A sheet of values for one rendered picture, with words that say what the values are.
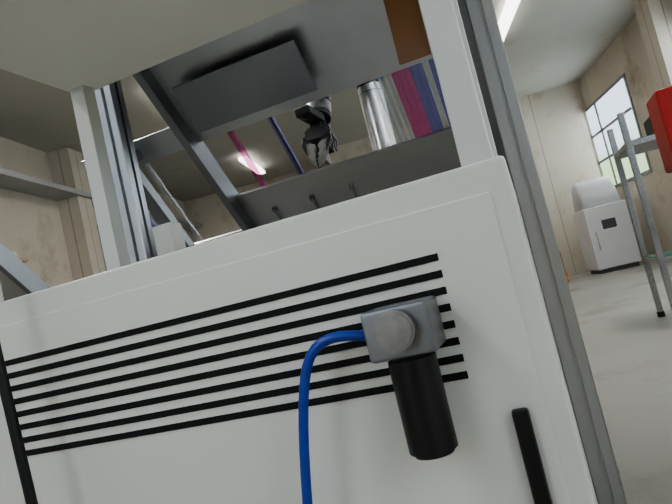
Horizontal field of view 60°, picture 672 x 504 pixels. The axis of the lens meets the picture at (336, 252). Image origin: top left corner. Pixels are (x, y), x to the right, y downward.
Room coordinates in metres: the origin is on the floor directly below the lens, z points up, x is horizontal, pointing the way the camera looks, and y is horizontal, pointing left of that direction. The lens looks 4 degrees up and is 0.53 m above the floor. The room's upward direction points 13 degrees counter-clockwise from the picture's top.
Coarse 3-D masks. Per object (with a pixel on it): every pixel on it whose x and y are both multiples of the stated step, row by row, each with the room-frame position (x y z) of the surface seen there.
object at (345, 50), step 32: (320, 0) 1.11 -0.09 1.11; (352, 0) 1.11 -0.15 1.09; (256, 32) 1.17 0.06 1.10; (288, 32) 1.16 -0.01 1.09; (320, 32) 1.16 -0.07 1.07; (352, 32) 1.16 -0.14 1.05; (384, 32) 1.15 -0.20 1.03; (160, 64) 1.23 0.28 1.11; (192, 64) 1.23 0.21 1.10; (224, 64) 1.22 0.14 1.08; (256, 64) 1.18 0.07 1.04; (288, 64) 1.18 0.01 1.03; (320, 64) 1.21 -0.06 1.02; (352, 64) 1.21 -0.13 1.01; (384, 64) 1.21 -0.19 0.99; (192, 96) 1.24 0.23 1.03; (224, 96) 1.24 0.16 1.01; (256, 96) 1.24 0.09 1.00; (288, 96) 1.23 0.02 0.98; (320, 96) 1.27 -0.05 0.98; (192, 128) 1.35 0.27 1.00; (224, 128) 1.34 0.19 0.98
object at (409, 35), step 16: (384, 0) 0.86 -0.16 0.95; (400, 0) 0.85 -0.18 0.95; (416, 0) 0.84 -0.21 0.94; (400, 16) 0.85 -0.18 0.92; (416, 16) 0.85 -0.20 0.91; (400, 32) 0.86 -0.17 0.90; (416, 32) 0.85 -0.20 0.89; (400, 48) 0.86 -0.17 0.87; (416, 48) 0.85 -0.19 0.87; (400, 64) 0.86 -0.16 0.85
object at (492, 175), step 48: (384, 192) 0.56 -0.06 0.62; (432, 192) 0.54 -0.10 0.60; (480, 192) 0.53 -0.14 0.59; (240, 240) 0.61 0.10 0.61; (288, 240) 0.59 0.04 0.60; (48, 288) 0.69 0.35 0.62; (96, 288) 0.67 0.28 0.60; (528, 288) 0.52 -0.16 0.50; (528, 336) 0.53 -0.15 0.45; (576, 432) 0.52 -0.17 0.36; (576, 480) 0.52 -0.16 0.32
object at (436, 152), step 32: (448, 128) 1.32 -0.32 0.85; (352, 160) 1.40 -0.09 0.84; (384, 160) 1.39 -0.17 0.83; (416, 160) 1.39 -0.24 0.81; (448, 160) 1.38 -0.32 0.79; (256, 192) 1.49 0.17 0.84; (288, 192) 1.48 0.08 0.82; (320, 192) 1.48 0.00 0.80; (352, 192) 1.47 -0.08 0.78; (256, 224) 1.57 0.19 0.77
